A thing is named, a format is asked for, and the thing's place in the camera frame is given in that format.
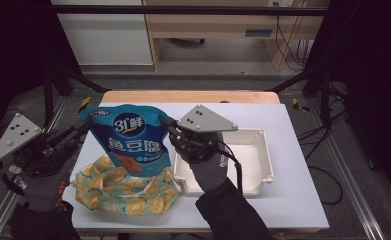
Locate light wooden desk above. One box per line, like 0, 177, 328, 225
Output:
142, 0, 327, 72

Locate black hanging desk cables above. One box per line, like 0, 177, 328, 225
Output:
272, 1, 312, 72

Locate person's right hand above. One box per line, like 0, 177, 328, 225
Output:
169, 131, 233, 194

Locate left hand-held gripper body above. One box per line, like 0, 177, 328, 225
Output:
0, 112, 81, 178

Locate wooden table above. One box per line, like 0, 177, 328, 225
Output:
61, 90, 331, 235

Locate black horizontal frame bar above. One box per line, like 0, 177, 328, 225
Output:
51, 5, 329, 16

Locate blue snack packet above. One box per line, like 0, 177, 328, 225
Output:
78, 104, 173, 178

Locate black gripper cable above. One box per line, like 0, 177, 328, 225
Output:
214, 140, 245, 195

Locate black frame strut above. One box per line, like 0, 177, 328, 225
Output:
266, 64, 333, 129
42, 64, 112, 128

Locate black looped floor cable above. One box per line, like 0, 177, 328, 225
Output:
307, 165, 344, 206

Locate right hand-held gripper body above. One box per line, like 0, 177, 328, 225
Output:
168, 103, 240, 165

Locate yellow black floor tape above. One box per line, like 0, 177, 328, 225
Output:
291, 97, 311, 113
78, 96, 92, 114

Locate black floor cable bundle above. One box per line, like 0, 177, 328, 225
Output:
296, 83, 349, 162

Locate white plastic tray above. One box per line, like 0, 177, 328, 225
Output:
173, 127, 275, 197

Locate person's left hand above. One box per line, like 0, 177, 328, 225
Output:
13, 155, 80, 213

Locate green orange patterned cloth bag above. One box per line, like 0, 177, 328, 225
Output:
70, 153, 183, 216

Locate white cabinet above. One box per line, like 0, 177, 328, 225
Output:
51, 0, 154, 66

